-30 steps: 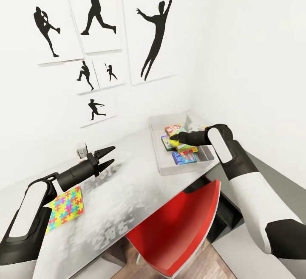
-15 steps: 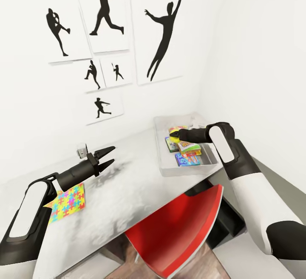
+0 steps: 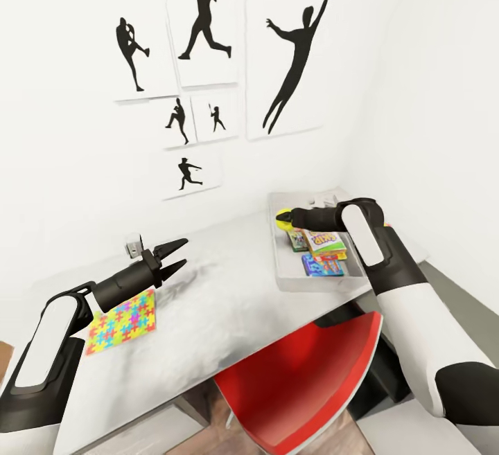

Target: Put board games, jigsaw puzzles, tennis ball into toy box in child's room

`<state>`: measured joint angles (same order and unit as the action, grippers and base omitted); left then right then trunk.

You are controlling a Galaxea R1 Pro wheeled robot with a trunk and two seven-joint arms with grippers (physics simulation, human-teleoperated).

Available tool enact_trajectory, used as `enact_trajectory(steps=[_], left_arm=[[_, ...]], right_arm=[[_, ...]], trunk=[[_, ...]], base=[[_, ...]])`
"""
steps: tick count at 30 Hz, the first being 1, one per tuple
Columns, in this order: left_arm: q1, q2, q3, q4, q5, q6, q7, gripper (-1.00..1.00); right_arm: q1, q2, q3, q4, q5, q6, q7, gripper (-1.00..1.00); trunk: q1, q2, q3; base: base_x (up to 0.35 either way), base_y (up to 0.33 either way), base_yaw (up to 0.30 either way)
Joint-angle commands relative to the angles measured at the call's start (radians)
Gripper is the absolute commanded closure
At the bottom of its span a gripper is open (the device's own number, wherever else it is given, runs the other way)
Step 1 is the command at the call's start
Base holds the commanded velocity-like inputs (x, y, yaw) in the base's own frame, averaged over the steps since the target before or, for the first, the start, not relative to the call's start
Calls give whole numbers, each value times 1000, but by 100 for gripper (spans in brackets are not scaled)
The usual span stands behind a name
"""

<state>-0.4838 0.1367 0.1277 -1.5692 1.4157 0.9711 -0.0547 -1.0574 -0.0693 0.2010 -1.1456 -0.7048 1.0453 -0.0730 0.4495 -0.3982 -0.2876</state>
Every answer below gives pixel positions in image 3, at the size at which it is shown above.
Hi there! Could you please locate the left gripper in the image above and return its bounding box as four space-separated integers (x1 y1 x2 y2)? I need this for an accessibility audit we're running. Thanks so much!
113 238 189 301

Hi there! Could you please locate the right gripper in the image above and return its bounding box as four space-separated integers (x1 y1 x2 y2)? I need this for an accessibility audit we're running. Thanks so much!
275 208 328 232

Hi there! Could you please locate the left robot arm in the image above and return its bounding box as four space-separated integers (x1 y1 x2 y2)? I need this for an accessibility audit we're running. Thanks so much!
0 233 189 455

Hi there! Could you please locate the jigsaw puzzle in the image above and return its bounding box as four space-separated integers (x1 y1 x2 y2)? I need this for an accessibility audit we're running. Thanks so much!
86 289 155 358

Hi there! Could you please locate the tennis ball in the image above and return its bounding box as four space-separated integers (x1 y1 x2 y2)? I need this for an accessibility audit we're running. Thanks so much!
275 220 293 231

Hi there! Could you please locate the toy box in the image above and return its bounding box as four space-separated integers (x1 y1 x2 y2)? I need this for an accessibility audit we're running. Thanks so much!
269 193 369 292

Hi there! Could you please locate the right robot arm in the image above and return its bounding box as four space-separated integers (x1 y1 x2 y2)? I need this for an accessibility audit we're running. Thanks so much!
275 193 499 455

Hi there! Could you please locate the board game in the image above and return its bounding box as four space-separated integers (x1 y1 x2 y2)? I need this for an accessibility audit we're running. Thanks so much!
301 254 344 277
286 227 309 252
300 229 347 261

